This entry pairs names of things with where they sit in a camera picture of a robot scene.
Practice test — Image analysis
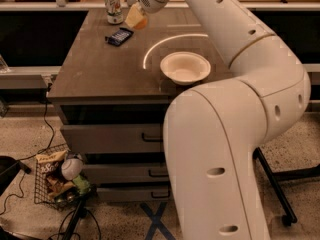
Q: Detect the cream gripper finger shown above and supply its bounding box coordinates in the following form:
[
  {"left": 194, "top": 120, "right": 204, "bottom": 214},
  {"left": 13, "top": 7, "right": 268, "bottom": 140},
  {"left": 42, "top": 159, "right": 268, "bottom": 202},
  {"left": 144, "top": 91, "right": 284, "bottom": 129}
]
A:
[{"left": 125, "top": 3, "right": 147, "bottom": 29}]

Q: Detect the orange fruit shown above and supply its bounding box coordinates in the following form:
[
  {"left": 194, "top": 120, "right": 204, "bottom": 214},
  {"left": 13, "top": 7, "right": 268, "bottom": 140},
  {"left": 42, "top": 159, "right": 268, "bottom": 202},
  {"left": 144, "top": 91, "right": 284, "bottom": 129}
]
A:
[{"left": 134, "top": 18, "right": 148, "bottom": 30}]

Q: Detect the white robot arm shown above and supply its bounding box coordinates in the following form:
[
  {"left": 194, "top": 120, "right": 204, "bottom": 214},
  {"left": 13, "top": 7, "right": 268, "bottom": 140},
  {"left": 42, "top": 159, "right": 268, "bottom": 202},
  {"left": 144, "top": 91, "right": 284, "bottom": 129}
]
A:
[{"left": 137, "top": 0, "right": 310, "bottom": 240}]

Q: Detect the green white soda can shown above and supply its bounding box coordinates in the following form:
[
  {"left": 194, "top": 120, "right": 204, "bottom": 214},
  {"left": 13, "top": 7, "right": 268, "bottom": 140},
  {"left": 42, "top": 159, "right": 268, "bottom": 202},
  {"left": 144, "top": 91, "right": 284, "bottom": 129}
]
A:
[{"left": 104, "top": 0, "right": 123, "bottom": 25}]

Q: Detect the white paper bowl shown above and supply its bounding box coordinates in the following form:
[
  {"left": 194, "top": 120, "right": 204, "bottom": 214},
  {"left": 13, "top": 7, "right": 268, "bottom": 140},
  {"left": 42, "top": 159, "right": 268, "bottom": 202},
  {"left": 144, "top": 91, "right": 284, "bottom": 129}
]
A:
[{"left": 160, "top": 52, "right": 211, "bottom": 86}]

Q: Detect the grey drawer cabinet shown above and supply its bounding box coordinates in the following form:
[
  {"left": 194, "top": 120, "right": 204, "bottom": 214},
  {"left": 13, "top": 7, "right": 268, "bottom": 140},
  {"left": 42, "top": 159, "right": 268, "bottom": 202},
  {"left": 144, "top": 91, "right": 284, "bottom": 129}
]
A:
[{"left": 48, "top": 8, "right": 231, "bottom": 189}]

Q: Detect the top grey drawer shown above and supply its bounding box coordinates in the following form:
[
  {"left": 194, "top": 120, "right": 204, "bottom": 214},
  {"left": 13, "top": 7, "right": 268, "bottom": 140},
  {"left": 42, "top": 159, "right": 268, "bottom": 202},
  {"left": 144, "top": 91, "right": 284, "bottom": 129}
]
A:
[{"left": 61, "top": 124, "right": 163, "bottom": 154}]

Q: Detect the grey drawer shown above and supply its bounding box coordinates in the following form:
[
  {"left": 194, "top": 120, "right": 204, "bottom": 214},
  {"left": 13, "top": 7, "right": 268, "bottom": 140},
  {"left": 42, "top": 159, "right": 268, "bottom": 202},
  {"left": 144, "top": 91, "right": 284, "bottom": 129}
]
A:
[
  {"left": 97, "top": 185, "right": 172, "bottom": 202},
  {"left": 83, "top": 163, "right": 169, "bottom": 184},
  {"left": 61, "top": 124, "right": 163, "bottom": 154}
]

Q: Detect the middle grey drawer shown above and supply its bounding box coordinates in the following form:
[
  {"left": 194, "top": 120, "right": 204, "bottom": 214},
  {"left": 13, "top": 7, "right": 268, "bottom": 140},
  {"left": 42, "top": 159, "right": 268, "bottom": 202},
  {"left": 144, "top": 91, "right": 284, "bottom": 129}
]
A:
[{"left": 83, "top": 163, "right": 169, "bottom": 184}]

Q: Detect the white round ball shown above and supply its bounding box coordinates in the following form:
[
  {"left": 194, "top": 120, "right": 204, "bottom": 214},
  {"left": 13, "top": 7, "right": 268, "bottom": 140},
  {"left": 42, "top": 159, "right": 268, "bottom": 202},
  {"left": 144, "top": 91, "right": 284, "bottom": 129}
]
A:
[{"left": 61, "top": 158, "right": 83, "bottom": 180}]

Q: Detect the yellow chip bag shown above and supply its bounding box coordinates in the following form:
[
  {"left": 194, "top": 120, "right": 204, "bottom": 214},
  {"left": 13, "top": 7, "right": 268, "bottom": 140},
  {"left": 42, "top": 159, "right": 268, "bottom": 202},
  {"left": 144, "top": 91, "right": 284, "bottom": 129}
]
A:
[{"left": 36, "top": 150, "right": 68, "bottom": 174}]

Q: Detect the bottom grey drawer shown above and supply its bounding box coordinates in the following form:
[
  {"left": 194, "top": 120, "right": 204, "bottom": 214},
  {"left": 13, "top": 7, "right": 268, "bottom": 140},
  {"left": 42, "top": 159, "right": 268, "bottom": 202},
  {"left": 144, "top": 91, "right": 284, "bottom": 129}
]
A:
[{"left": 97, "top": 185, "right": 172, "bottom": 202}]

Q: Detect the green snack pack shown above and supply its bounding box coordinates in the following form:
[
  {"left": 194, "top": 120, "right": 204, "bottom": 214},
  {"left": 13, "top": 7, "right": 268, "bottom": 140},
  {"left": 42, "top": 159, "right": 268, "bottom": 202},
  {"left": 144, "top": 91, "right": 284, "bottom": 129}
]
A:
[{"left": 72, "top": 175, "right": 91, "bottom": 195}]

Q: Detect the black tripod leg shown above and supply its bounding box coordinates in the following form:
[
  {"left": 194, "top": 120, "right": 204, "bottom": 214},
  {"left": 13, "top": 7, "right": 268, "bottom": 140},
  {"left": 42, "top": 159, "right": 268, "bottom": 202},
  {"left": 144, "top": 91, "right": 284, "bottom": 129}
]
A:
[{"left": 47, "top": 198, "right": 87, "bottom": 240}]

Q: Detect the black object left edge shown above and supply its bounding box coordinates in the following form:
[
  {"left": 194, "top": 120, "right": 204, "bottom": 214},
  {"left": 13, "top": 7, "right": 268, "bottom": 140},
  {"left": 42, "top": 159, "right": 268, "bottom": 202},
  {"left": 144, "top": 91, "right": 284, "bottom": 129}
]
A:
[{"left": 0, "top": 156, "right": 31, "bottom": 196}]

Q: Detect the black wheeled stand base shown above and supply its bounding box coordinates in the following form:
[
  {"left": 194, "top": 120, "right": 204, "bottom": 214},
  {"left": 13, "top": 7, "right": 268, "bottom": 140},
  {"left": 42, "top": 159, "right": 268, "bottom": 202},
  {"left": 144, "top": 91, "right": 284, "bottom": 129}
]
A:
[{"left": 253, "top": 148, "right": 320, "bottom": 227}]

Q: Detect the black power cable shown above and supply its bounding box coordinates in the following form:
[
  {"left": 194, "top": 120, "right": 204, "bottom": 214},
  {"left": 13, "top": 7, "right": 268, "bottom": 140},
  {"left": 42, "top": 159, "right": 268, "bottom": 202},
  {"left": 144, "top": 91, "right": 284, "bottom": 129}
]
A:
[{"left": 0, "top": 83, "right": 56, "bottom": 216}]

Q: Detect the black wire basket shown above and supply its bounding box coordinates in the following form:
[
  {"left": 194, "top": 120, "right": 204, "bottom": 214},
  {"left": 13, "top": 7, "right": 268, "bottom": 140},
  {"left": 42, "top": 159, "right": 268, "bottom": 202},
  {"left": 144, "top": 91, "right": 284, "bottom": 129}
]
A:
[{"left": 33, "top": 143, "right": 88, "bottom": 212}]

